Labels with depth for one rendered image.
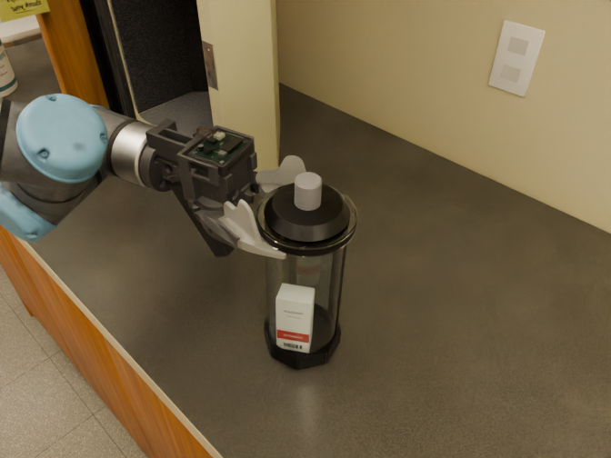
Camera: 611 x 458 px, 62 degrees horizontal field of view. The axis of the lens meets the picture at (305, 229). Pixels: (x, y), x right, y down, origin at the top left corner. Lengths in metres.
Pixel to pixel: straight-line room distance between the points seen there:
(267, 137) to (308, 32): 0.41
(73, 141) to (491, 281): 0.61
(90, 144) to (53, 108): 0.04
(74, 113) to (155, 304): 0.36
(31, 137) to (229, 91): 0.39
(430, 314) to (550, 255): 0.25
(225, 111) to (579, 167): 0.61
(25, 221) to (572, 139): 0.83
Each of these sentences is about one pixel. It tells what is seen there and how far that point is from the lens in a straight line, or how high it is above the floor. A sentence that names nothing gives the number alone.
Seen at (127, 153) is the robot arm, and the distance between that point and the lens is 0.63.
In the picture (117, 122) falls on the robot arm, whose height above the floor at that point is 1.21.
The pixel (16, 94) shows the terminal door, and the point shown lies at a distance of 1.04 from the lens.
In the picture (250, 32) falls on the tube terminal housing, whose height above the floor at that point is 1.24.
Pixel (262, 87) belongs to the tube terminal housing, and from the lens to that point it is 0.86.
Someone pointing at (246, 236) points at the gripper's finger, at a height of 1.16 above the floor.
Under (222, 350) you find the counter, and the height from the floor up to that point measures 0.94.
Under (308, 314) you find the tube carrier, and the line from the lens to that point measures 0.60.
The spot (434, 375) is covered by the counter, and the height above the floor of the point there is 0.94.
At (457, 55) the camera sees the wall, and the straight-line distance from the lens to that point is 1.03.
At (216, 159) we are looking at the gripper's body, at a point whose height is 1.22.
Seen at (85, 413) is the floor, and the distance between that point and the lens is 1.87.
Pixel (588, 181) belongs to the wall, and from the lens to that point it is 1.01.
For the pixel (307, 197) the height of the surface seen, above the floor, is 1.20.
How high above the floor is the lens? 1.52
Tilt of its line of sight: 42 degrees down
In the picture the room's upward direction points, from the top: straight up
